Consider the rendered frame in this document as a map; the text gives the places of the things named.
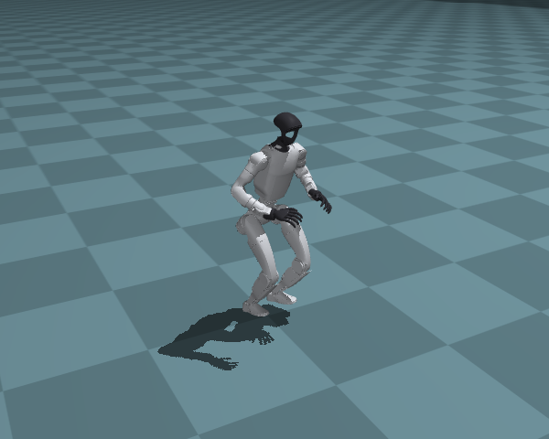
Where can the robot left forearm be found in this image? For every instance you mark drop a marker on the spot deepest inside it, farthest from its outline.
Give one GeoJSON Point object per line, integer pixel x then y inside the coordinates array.
{"type": "Point", "coordinates": [307, 181]}

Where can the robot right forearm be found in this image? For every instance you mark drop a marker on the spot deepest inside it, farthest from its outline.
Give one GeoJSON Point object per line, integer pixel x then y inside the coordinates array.
{"type": "Point", "coordinates": [247, 201]}

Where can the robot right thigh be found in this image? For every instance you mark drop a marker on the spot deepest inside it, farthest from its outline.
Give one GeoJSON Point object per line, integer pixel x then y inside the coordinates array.
{"type": "Point", "coordinates": [259, 244]}

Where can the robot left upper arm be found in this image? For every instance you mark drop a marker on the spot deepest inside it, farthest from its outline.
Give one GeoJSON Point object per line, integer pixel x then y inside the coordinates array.
{"type": "Point", "coordinates": [300, 167]}

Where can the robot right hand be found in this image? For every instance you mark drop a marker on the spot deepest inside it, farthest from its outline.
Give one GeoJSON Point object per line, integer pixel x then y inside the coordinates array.
{"type": "Point", "coordinates": [286, 215]}

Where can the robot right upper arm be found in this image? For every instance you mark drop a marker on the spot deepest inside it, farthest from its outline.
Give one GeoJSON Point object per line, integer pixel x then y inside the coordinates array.
{"type": "Point", "coordinates": [257, 162]}

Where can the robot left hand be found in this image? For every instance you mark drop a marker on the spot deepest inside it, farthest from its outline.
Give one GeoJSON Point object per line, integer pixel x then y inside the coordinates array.
{"type": "Point", "coordinates": [316, 195]}

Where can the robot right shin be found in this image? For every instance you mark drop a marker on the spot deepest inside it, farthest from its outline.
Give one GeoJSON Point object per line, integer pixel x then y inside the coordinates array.
{"type": "Point", "coordinates": [260, 289]}

